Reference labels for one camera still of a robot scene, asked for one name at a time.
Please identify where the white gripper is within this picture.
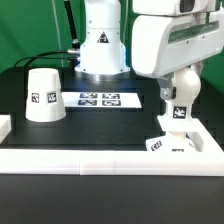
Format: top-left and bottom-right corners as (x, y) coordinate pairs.
(131, 11), (224, 100)

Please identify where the white lamp bulb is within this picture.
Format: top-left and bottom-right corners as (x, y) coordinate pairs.
(166, 68), (201, 120)

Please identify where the white lamp base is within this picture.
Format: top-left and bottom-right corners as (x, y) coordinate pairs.
(145, 115), (197, 152)

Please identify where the white lamp shade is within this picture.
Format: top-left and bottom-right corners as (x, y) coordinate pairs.
(25, 68), (66, 122)

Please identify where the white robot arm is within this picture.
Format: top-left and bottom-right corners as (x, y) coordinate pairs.
(76, 0), (224, 100)

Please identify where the white marker sheet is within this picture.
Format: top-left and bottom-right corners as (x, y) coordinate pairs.
(62, 92), (141, 108)

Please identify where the white L-shaped fence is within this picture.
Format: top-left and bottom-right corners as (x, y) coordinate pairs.
(0, 118), (224, 176)

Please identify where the white block at left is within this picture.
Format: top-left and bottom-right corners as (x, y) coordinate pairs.
(0, 115), (11, 144)

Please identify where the black cable conduit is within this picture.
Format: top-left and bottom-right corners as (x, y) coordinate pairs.
(63, 0), (81, 50)

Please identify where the grey thin cable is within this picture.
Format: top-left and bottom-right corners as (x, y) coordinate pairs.
(51, 0), (65, 69)

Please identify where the black cable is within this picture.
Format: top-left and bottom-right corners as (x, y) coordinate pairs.
(13, 49), (81, 68)

